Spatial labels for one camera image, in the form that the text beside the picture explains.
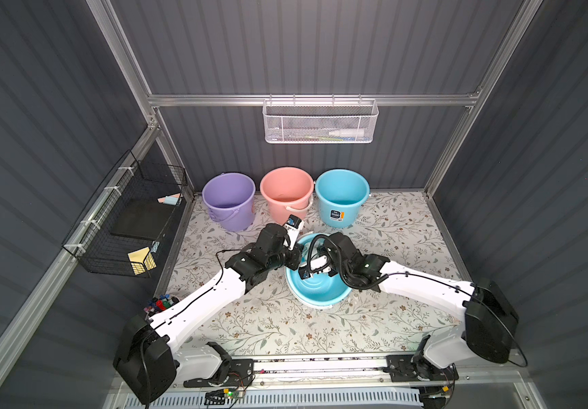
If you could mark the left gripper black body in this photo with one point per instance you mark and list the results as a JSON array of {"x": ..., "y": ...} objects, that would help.
[{"x": 294, "y": 257}]

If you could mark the blue bucket white handle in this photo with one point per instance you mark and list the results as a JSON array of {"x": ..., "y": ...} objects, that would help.
[{"x": 320, "y": 290}]

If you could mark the blue bucket with label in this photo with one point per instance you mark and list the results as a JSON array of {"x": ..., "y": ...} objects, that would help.
[{"x": 341, "y": 195}]

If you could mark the pink plastic bucket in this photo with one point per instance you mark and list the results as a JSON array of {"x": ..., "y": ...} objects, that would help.
[{"x": 288, "y": 191}]

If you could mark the purple plastic bucket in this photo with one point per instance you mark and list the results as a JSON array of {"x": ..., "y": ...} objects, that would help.
[{"x": 229, "y": 199}]

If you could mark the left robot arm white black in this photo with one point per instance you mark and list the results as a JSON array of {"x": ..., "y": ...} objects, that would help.
[{"x": 149, "y": 357}]

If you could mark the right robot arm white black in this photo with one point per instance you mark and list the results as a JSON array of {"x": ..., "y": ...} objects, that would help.
[{"x": 486, "y": 320}]

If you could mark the floral patterned table mat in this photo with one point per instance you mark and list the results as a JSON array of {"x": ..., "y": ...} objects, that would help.
[{"x": 270, "y": 320}]

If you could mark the pastel card in basket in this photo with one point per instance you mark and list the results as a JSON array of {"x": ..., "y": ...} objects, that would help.
[{"x": 171, "y": 200}]

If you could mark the white spray bottle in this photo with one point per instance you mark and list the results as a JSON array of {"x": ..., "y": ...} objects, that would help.
[{"x": 354, "y": 134}]

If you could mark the pink cup with pens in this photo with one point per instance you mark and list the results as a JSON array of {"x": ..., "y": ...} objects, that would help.
[{"x": 160, "y": 304}]

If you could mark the yellow sticky note pad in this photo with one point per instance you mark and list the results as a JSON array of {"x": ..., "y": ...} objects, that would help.
[{"x": 142, "y": 261}]

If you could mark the black box in basket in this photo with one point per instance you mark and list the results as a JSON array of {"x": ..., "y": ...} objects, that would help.
[{"x": 142, "y": 220}]

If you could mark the white ventilation grille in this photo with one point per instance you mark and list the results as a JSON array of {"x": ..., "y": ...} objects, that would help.
[{"x": 324, "y": 398}]

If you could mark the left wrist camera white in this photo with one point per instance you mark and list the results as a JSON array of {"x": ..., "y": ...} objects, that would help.
[{"x": 293, "y": 226}]

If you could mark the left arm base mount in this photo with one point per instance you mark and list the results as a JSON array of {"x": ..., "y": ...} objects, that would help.
[{"x": 211, "y": 366}]

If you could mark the white wire wall basket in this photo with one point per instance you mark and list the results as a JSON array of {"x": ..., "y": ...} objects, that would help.
[{"x": 309, "y": 120}]

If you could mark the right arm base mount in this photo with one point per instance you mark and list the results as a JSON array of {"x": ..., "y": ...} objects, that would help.
[{"x": 410, "y": 367}]

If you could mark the black wire side basket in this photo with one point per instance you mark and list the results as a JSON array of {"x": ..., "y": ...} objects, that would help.
[{"x": 91, "y": 242}]

